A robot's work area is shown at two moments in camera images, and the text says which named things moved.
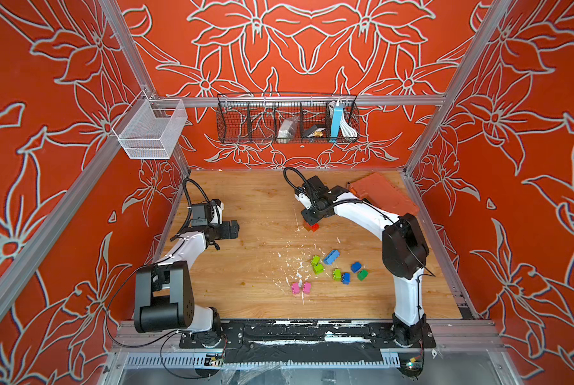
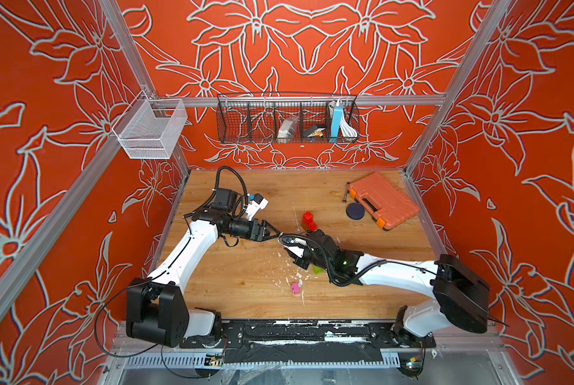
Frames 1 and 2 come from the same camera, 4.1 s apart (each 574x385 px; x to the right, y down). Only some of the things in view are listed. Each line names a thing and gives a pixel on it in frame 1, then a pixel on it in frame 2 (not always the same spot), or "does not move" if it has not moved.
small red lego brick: (310, 228) does not move
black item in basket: (313, 131) does not move
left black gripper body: (224, 233) → (248, 230)
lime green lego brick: (318, 268) does not move
